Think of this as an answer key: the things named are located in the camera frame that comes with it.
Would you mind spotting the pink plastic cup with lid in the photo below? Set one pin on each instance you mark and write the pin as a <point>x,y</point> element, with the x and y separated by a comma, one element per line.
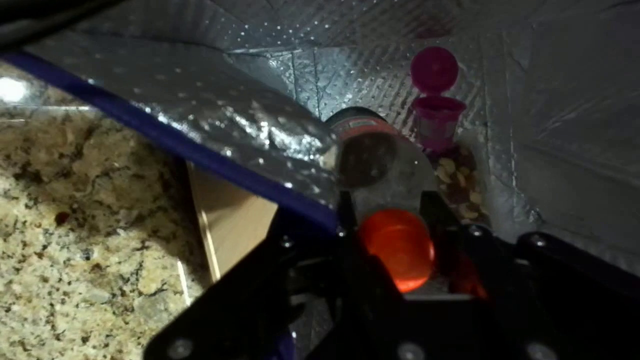
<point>437,92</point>

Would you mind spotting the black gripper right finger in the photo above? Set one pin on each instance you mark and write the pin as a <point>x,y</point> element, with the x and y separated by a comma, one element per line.
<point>546,300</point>

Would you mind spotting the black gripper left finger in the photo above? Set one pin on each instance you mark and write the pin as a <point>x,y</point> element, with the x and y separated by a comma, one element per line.
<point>266,300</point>

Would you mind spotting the snack nut packet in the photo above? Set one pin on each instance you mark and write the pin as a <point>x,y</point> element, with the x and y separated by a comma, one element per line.
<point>461,182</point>

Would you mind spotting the Coca-Cola bottle red cap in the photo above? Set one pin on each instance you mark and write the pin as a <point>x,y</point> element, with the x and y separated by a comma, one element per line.
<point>397,246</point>

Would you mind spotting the blue insulated shopping bag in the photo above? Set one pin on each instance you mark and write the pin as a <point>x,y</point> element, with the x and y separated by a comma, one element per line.
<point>401,61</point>

